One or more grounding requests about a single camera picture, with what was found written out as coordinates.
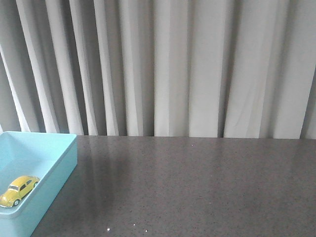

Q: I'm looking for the grey pleated curtain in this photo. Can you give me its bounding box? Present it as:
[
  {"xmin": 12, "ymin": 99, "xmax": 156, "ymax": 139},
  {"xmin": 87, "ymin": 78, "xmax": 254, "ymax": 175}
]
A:
[{"xmin": 0, "ymin": 0, "xmax": 316, "ymax": 139}]

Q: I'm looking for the light blue plastic box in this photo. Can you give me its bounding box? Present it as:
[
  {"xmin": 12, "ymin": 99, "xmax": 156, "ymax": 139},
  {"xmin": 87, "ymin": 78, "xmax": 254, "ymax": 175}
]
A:
[{"xmin": 0, "ymin": 131, "xmax": 78, "ymax": 237}]

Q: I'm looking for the yellow toy beetle car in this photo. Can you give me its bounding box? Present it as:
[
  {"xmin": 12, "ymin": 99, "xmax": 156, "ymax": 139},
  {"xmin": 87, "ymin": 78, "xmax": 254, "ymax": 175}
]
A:
[{"xmin": 0, "ymin": 175, "xmax": 40, "ymax": 208}]

